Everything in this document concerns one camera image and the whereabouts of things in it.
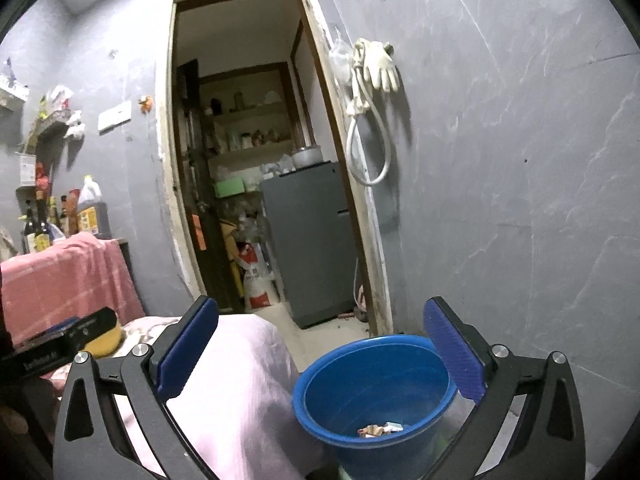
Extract orange packet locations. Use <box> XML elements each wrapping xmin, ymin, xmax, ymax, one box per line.
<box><xmin>67</xmin><ymin>189</ymin><xmax>82</xmax><ymax>235</ymax></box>

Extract wooden shelf unit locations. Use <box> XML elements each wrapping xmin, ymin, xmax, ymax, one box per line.
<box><xmin>197</xmin><ymin>62</ymin><xmax>311</xmax><ymax>186</ymax></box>

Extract pink floral blanket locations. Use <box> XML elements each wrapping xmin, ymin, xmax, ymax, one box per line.
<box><xmin>40</xmin><ymin>312</ymin><xmax>326</xmax><ymax>480</ymax></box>

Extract clear plastic bag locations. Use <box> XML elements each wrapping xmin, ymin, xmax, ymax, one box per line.
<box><xmin>327</xmin><ymin>35</ymin><xmax>353</xmax><ymax>83</ymax></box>

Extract white wall basket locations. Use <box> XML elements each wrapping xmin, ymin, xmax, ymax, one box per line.
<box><xmin>0</xmin><ymin>57</ymin><xmax>28</xmax><ymax>111</ymax></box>

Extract metal pot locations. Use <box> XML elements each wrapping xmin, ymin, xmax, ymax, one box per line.
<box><xmin>291</xmin><ymin>145</ymin><xmax>323</xmax><ymax>170</ymax></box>

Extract blue plastic bucket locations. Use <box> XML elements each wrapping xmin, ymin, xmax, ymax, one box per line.
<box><xmin>291</xmin><ymin>335</ymin><xmax>458</xmax><ymax>480</ymax></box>

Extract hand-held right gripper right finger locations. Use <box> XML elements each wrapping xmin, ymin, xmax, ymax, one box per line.
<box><xmin>407</xmin><ymin>297</ymin><xmax>587</xmax><ymax>480</ymax></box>

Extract pink checked cloth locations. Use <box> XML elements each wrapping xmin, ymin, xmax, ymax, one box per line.
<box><xmin>0</xmin><ymin>232</ymin><xmax>146</xmax><ymax>346</ymax></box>

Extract cream rubber gloves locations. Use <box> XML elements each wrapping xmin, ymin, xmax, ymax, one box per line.
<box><xmin>362</xmin><ymin>39</ymin><xmax>401</xmax><ymax>93</ymax></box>

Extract grey refrigerator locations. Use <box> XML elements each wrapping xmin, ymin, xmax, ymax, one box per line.
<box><xmin>260</xmin><ymin>160</ymin><xmax>361</xmax><ymax>330</ymax></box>

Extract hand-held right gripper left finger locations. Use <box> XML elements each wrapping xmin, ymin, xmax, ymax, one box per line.
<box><xmin>52</xmin><ymin>295</ymin><xmax>221</xmax><ymax>480</ymax></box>

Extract green box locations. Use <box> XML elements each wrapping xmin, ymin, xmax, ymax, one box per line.
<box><xmin>214</xmin><ymin>177</ymin><xmax>246</xmax><ymax>199</ymax></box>

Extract white wall switch panel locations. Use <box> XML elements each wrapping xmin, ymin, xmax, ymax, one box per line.
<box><xmin>97</xmin><ymin>101</ymin><xmax>132</xmax><ymax>133</ymax></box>

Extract dark wooden door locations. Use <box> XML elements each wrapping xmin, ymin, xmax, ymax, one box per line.
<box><xmin>175</xmin><ymin>59</ymin><xmax>241</xmax><ymax>311</ymax></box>

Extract wall rack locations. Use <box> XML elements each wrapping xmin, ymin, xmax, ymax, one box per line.
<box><xmin>20</xmin><ymin>110</ymin><xmax>71</xmax><ymax>153</ymax></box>

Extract red white sack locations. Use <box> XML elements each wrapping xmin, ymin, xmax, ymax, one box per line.
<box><xmin>236</xmin><ymin>242</ymin><xmax>281</xmax><ymax>310</ymax></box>

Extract yellow bowl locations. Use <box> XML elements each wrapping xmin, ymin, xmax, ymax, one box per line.
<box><xmin>82</xmin><ymin>322</ymin><xmax>125</xmax><ymax>360</ymax></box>

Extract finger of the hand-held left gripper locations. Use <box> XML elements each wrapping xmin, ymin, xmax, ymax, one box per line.
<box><xmin>69</xmin><ymin>308</ymin><xmax>119</xmax><ymax>348</ymax></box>
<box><xmin>12</xmin><ymin>316</ymin><xmax>81</xmax><ymax>348</ymax></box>

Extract white plastic bag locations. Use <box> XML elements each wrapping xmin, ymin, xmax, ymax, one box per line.
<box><xmin>64</xmin><ymin>110</ymin><xmax>86</xmax><ymax>140</ymax></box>

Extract door frame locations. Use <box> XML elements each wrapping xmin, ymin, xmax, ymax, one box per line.
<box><xmin>155</xmin><ymin>0</ymin><xmax>396</xmax><ymax>338</ymax></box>

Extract large cooking oil bottle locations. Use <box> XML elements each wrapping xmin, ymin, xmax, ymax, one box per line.
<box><xmin>75</xmin><ymin>175</ymin><xmax>112</xmax><ymax>238</ymax></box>

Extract packets in wall rack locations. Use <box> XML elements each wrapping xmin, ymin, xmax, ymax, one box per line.
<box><xmin>40</xmin><ymin>85</ymin><xmax>75</xmax><ymax>116</ymax></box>

